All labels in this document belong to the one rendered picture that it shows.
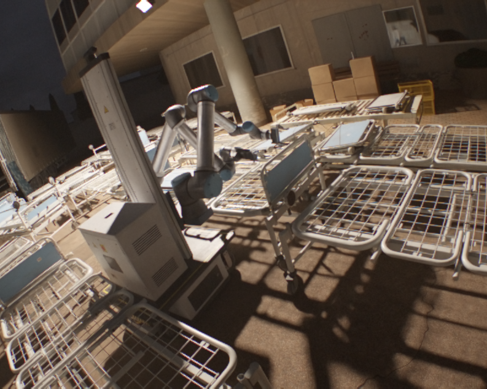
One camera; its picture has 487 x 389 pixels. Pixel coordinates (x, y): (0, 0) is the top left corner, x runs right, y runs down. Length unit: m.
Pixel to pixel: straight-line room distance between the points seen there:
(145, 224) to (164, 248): 0.20
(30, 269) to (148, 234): 1.32
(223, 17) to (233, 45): 0.71
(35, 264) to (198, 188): 1.60
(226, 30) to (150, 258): 5.83
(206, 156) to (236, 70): 5.14
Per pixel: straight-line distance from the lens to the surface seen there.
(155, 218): 1.70
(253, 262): 2.30
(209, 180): 1.69
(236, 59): 6.78
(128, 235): 1.60
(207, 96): 1.87
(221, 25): 6.89
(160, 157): 2.25
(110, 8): 8.90
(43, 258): 2.65
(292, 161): 2.13
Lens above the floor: 1.37
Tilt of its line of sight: 23 degrees down
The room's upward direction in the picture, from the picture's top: 19 degrees counter-clockwise
